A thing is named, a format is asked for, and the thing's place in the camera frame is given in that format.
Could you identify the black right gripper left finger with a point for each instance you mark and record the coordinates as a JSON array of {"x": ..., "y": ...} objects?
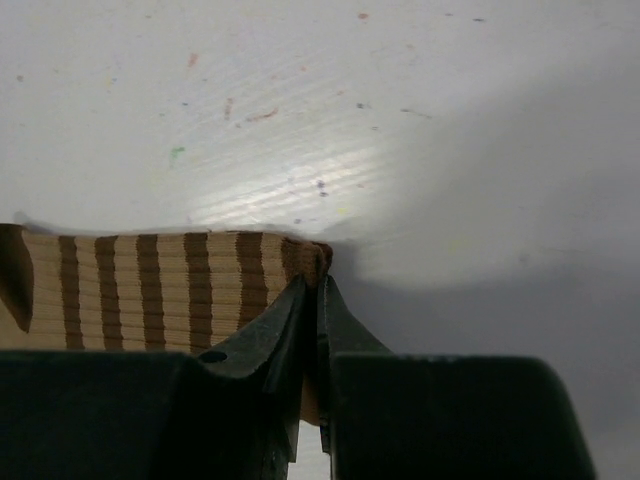
[{"x": 260, "y": 368}]

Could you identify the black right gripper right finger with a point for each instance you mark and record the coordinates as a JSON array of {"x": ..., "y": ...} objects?
[{"x": 353, "y": 394}]

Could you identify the brown striped sock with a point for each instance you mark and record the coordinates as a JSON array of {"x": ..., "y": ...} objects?
[{"x": 176, "y": 292}]

